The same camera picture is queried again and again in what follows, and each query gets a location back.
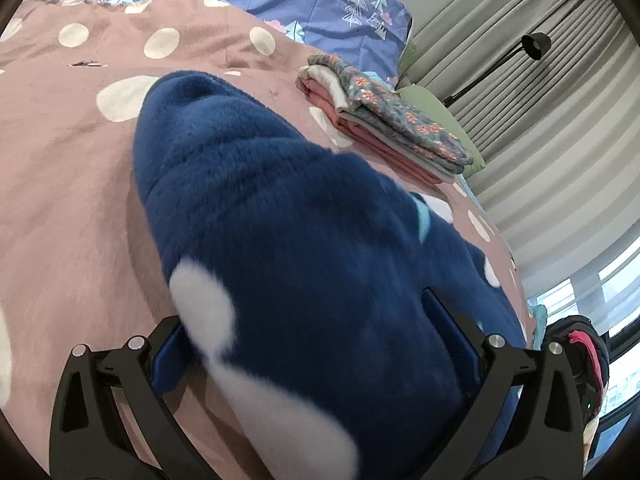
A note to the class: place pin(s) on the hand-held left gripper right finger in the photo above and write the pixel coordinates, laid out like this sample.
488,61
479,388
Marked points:
450,335

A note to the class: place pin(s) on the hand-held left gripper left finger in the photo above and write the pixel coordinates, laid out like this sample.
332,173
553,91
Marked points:
167,360

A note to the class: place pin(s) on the navy fleece star-print garment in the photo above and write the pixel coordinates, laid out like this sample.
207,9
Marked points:
300,235

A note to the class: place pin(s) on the stack of folded clothes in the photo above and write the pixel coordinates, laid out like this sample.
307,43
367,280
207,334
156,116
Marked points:
400,110

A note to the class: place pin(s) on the window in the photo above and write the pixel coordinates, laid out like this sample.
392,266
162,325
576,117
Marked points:
620,275

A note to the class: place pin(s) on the pink dotted duvet cover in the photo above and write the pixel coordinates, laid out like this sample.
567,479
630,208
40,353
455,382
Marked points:
75,185

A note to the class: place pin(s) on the grey curtain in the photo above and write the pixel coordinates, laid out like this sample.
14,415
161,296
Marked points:
550,160

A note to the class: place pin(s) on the green pillow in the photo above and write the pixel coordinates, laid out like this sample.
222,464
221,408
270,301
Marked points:
425,102

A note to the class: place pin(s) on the white folded garment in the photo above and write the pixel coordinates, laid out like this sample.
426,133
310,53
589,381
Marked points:
330,85

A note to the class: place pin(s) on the black floor lamp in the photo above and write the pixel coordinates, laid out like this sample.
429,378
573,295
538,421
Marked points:
536,44

